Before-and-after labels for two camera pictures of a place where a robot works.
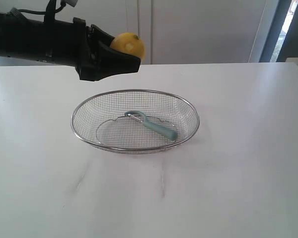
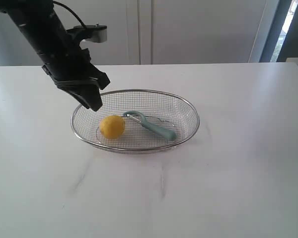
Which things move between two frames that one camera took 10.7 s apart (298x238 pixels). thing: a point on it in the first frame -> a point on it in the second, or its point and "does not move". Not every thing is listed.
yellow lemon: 129,43 -> 111,126
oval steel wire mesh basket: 101,121 does not move
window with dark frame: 288,35 does not move
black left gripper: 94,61 -> 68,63
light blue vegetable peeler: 169,134 does not move
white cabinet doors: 169,31 does not move
